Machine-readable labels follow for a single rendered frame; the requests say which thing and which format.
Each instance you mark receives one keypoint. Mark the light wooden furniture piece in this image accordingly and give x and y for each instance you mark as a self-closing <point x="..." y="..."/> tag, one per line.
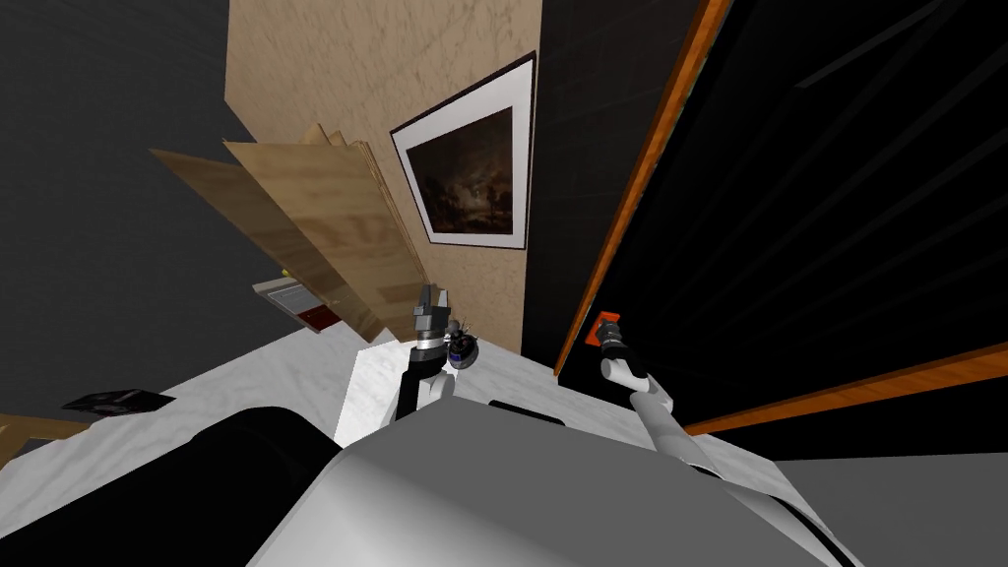
<point x="31" y="437"/>

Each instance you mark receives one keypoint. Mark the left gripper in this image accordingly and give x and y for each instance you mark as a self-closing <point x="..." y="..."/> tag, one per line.
<point x="428" y="323"/>

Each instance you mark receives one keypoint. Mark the flat black object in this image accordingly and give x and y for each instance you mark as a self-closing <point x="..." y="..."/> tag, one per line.
<point x="118" y="400"/>

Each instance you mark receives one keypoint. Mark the light wooden cupboard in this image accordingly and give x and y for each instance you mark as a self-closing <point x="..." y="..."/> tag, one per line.
<point x="331" y="213"/>

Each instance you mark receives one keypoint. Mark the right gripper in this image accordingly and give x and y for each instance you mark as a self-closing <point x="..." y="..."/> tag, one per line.
<point x="611" y="336"/>

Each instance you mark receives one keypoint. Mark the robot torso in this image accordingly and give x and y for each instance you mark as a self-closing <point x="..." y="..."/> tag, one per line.
<point x="512" y="488"/>

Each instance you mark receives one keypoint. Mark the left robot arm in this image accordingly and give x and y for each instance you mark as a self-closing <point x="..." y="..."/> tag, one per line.
<point x="157" y="488"/>

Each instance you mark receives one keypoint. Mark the black door leaf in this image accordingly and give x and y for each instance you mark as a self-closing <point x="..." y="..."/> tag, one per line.
<point x="787" y="197"/>

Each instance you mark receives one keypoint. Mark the dark framed wall picture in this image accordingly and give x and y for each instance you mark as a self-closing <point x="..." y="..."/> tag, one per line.
<point x="472" y="173"/>

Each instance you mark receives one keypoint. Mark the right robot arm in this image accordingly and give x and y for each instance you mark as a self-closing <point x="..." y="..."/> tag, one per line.
<point x="669" y="425"/>

